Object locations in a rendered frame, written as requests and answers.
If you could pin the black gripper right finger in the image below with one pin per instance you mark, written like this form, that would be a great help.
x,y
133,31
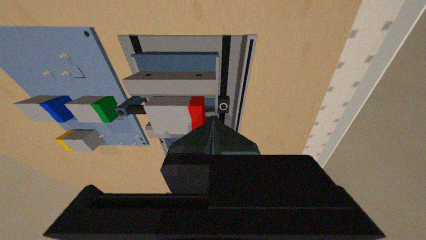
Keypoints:
x,y
231,142

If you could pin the grey block with yellow end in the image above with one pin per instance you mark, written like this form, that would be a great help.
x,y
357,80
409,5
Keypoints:
x,y
80,140

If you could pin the grey block with blue end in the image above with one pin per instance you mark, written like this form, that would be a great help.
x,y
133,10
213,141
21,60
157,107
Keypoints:
x,y
46,108

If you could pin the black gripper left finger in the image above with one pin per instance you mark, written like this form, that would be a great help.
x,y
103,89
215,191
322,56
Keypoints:
x,y
196,141

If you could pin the grey block with green end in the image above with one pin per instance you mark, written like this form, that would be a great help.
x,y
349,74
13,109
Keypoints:
x,y
98,109

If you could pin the grey block with red end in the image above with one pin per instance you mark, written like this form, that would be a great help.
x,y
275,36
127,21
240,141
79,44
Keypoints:
x,y
175,115

